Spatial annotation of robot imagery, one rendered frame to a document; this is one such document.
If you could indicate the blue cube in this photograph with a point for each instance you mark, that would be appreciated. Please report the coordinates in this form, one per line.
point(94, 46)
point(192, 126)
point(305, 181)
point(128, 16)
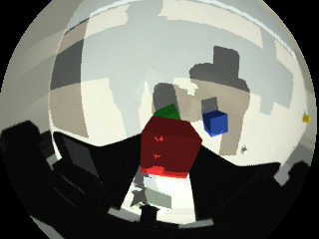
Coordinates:
point(215, 123)

